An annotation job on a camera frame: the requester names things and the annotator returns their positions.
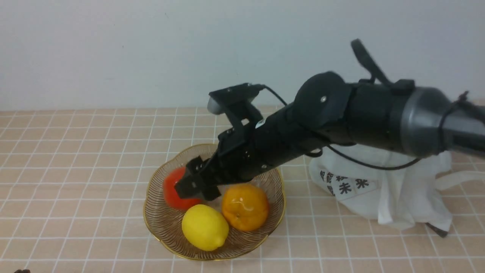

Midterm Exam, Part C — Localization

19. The clear gold-rimmed glass bowl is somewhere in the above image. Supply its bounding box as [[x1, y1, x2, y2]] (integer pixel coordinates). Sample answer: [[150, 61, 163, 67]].
[[143, 143, 286, 261]]

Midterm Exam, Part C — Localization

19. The white cloth bag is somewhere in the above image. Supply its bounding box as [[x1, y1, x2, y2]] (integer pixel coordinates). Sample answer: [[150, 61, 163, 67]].
[[309, 148, 484, 237]]

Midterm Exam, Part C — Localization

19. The yellow lemon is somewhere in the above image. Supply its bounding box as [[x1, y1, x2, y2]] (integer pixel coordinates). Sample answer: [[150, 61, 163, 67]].
[[181, 204, 229, 252]]

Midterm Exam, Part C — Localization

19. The red tomato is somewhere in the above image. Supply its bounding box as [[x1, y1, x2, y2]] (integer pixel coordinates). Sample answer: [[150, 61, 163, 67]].
[[163, 166, 202, 211]]

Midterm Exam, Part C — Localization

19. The orange mandarin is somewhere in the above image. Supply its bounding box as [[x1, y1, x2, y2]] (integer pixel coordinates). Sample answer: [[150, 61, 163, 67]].
[[222, 184, 269, 232]]

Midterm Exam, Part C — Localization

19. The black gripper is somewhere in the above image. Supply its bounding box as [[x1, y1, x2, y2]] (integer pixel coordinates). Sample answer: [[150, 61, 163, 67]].
[[174, 126, 268, 201]]

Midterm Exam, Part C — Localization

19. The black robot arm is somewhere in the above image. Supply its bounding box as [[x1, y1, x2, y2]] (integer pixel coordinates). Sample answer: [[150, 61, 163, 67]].
[[175, 39, 484, 201]]

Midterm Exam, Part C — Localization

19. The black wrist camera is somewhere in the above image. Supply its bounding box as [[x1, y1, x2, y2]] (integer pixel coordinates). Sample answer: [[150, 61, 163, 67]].
[[207, 83, 264, 129]]

